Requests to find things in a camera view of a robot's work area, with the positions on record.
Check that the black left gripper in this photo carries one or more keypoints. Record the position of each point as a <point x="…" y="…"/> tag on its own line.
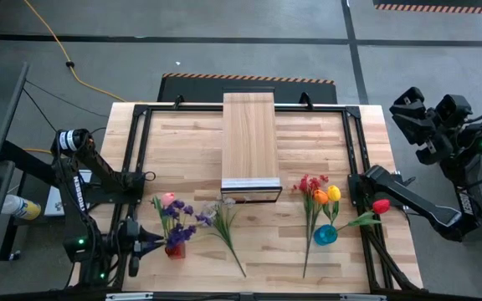
<point x="131" y="238"/>

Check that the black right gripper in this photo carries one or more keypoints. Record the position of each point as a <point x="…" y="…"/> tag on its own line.
<point x="454" y="110"/>

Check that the wooden shelf with black frame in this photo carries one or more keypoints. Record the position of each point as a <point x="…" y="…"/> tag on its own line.
<point x="249" y="138"/>

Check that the red artificial tulip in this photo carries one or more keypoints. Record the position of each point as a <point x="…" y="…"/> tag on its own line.
<point x="381" y="206"/>

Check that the white printed sign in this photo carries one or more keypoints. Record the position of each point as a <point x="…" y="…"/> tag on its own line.
<point x="54" y="205"/>

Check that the red blossom flower sprig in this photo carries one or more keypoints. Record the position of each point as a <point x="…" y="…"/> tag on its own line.
<point x="310" y="184"/>

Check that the black mat with hazard stripe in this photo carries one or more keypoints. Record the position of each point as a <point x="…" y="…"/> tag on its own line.
<point x="433" y="7"/>
<point x="283" y="90"/>

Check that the red glass vase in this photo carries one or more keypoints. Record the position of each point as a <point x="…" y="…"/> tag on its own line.
<point x="175" y="251"/>

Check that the black metal table frame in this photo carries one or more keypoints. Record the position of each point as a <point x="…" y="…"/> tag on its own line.
<point x="287" y="108"/>

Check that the pink artificial tulip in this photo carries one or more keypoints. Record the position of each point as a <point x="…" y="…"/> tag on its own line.
<point x="167" y="198"/>

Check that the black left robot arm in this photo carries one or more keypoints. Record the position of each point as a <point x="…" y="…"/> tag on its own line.
<point x="78" y="192"/>

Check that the silver metal bracket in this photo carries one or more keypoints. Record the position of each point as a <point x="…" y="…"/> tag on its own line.
<point x="128" y="297"/>
<point x="362" y="297"/>

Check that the white and yellow bottle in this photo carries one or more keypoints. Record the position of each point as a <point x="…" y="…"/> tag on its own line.
<point x="21" y="207"/>

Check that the orange artificial tulip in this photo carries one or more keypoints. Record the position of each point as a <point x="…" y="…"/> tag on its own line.
<point x="320" y="197"/>

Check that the blue glass vase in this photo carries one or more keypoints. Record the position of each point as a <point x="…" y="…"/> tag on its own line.
<point x="325" y="235"/>

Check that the white artificial flower sprig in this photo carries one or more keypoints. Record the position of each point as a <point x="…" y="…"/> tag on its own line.
<point x="224" y="221"/>

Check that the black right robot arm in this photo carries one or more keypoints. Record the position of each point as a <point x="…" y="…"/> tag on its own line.
<point x="416" y="200"/>

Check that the black frame clamp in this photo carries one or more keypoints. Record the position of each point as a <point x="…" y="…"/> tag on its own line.
<point x="306" y="100"/>
<point x="178" y="102"/>

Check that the yellow artificial tulip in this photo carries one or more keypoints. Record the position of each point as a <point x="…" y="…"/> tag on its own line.
<point x="334" y="193"/>

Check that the purple artificial flower sprig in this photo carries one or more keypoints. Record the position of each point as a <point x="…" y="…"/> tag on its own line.
<point x="178" y="234"/>

